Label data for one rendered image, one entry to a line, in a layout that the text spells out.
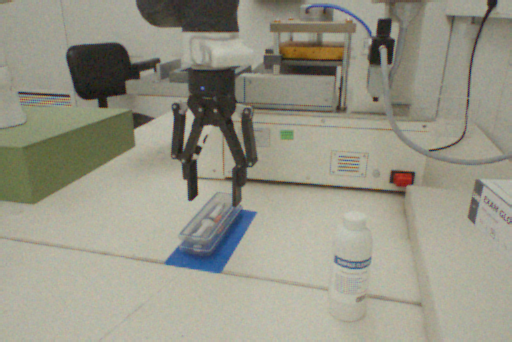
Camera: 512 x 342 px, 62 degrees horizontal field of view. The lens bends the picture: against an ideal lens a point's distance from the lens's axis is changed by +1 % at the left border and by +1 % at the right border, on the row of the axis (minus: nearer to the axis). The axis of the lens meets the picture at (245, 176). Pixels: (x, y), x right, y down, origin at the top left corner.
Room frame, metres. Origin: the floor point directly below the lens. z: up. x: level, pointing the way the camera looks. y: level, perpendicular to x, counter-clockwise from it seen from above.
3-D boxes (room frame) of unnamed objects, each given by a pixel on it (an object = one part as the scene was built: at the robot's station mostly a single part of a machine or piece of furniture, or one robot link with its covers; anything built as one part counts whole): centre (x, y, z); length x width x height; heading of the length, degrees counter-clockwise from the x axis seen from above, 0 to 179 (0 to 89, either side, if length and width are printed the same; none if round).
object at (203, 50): (0.66, 0.04, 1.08); 0.13 x 0.12 x 0.05; 163
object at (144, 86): (1.13, 0.13, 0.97); 0.30 x 0.22 x 0.08; 78
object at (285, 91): (0.95, -0.07, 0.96); 0.26 x 0.05 x 0.07; 78
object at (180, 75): (1.12, 0.08, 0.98); 0.20 x 0.17 x 0.03; 168
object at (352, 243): (0.47, -0.14, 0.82); 0.05 x 0.05 x 0.14
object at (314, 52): (1.06, -0.17, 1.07); 0.22 x 0.17 x 0.10; 168
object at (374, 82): (0.82, -0.25, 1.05); 0.15 x 0.05 x 0.15; 168
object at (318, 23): (1.04, -0.20, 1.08); 0.31 x 0.24 x 0.13; 168
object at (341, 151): (1.05, -0.16, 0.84); 0.53 x 0.37 x 0.17; 78
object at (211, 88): (0.68, 0.05, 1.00); 0.08 x 0.08 x 0.09
